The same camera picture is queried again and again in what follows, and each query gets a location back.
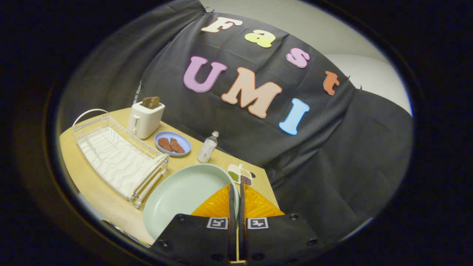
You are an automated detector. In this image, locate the black backdrop cloth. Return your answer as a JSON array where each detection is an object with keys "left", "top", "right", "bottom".
[{"left": 57, "top": 0, "right": 414, "bottom": 244}]

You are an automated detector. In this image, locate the small blue plate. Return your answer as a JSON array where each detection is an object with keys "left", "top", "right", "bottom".
[{"left": 154, "top": 132, "right": 192, "bottom": 157}]

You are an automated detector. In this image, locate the white toaster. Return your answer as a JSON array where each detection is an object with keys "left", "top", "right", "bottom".
[{"left": 127, "top": 102, "right": 166, "bottom": 140}]

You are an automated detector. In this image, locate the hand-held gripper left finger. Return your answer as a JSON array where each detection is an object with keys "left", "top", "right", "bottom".
[{"left": 149, "top": 183, "right": 238, "bottom": 264}]

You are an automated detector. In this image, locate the white wire dish rack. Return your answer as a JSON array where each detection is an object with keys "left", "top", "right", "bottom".
[{"left": 72, "top": 108, "right": 170, "bottom": 209}]

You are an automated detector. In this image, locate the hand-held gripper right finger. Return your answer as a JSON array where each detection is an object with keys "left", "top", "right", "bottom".
[{"left": 239, "top": 181, "right": 326, "bottom": 265}]

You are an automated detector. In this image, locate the light green plate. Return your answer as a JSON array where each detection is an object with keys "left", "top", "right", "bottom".
[{"left": 143, "top": 164, "right": 240, "bottom": 241}]

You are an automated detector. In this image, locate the clear plastic bottle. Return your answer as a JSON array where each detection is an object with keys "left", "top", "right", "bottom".
[{"left": 197, "top": 131, "right": 220, "bottom": 163}]

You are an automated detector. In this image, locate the small white basket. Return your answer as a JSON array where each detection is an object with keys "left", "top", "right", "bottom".
[{"left": 227, "top": 164, "right": 254, "bottom": 187}]

